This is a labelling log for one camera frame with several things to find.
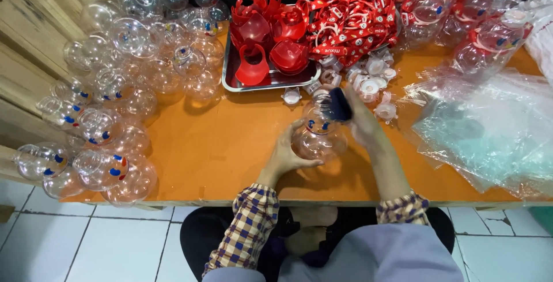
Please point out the person's left hand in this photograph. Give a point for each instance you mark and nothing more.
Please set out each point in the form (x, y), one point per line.
(283, 154)

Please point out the person's right hand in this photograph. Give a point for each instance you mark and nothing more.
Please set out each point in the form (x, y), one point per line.
(366, 126)

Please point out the person's right fingers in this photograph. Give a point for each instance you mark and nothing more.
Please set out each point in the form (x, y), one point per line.
(355, 100)

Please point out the dark blue pad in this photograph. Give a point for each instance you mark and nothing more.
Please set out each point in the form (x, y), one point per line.
(341, 105)

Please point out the clear snowman bottle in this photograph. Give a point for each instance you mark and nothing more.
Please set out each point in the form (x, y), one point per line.
(319, 141)

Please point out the heap of white bottle caps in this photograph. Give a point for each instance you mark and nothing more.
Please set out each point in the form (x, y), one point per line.
(371, 81)

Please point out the metal tray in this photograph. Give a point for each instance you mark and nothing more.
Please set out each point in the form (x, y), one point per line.
(272, 81)

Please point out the heap of red plastic hats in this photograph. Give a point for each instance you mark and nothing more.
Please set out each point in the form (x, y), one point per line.
(268, 35)

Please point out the person's foot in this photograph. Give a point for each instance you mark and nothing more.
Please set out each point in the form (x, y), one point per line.
(304, 241)
(313, 216)

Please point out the stack of clear plastic bags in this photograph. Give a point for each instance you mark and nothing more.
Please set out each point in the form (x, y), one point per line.
(488, 130)

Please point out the person's grey clothing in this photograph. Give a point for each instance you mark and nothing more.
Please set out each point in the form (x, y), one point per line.
(380, 256)

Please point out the white plastic bag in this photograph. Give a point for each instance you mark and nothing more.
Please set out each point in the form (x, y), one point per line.
(542, 27)

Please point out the black stool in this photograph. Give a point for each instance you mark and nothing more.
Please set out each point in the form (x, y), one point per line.
(198, 238)

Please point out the green bin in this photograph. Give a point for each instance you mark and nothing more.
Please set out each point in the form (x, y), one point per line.
(542, 219)

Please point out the pile of clear empty bottles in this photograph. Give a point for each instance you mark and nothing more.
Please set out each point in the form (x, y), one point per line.
(125, 79)

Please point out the wooden pallet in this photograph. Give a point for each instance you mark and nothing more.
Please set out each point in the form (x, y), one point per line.
(34, 35)

